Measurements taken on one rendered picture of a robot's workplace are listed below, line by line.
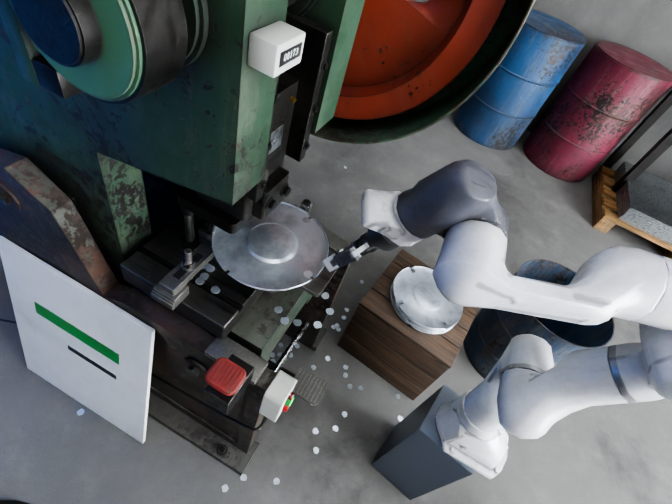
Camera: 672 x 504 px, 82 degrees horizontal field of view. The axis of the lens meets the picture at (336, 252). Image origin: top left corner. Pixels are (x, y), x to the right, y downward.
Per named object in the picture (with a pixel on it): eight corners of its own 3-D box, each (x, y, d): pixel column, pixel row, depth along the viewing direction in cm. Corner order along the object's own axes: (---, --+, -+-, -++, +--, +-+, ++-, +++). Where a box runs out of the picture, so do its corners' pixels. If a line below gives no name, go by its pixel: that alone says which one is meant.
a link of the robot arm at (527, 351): (507, 380, 112) (566, 340, 94) (498, 440, 100) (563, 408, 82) (472, 361, 114) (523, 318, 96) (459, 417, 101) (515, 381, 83)
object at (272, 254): (269, 314, 86) (269, 312, 85) (186, 235, 94) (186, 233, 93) (350, 249, 103) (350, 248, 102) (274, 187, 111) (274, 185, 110)
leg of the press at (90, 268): (259, 444, 140) (307, 317, 74) (241, 476, 132) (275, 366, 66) (59, 316, 151) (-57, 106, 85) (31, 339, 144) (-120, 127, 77)
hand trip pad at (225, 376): (246, 385, 84) (249, 371, 78) (229, 409, 80) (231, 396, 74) (219, 368, 85) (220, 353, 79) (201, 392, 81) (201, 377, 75)
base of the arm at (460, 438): (513, 436, 117) (542, 422, 107) (492, 492, 105) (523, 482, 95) (450, 386, 123) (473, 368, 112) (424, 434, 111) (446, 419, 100)
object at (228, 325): (311, 232, 123) (315, 219, 119) (223, 340, 93) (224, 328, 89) (232, 188, 127) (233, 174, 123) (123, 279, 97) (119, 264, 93)
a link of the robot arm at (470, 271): (663, 239, 59) (463, 177, 63) (681, 350, 49) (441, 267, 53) (614, 276, 68) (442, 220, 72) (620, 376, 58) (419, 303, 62)
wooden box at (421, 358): (445, 339, 189) (482, 300, 163) (413, 401, 165) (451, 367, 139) (376, 292, 197) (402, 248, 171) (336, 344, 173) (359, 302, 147)
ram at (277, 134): (295, 196, 96) (321, 81, 74) (260, 231, 86) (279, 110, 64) (235, 164, 98) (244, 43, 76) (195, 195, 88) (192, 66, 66)
